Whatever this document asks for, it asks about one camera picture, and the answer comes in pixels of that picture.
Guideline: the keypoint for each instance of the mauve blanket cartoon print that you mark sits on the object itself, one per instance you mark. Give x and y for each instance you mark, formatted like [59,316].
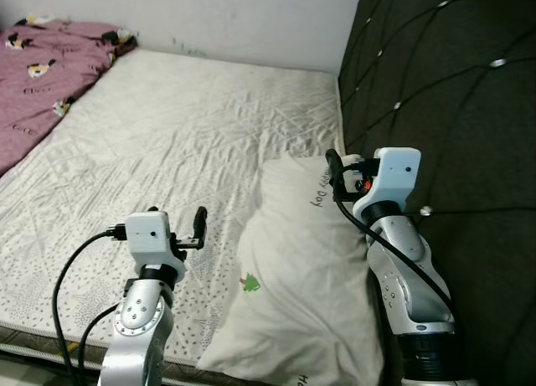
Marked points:
[42,93]

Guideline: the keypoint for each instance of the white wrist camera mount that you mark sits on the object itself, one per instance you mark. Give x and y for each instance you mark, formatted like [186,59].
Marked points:
[149,235]
[395,175]

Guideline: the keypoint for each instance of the white quilted mattress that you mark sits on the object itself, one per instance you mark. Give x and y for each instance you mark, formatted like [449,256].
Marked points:
[193,135]

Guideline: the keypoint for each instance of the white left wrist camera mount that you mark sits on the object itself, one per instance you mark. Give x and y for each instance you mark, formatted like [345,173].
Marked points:
[149,235]

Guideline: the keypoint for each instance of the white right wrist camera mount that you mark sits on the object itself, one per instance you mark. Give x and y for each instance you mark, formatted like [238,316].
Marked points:
[395,175]

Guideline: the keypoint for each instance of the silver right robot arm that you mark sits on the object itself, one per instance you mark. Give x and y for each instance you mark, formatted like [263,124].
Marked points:
[410,294]

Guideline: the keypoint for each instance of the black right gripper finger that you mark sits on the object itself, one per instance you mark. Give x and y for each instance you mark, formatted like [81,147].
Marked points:
[335,175]

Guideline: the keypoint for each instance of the black tufted headboard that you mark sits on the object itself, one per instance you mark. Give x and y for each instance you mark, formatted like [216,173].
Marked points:
[461,110]

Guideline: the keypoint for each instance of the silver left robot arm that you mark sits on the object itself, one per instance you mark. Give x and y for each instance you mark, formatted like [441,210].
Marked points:
[138,336]

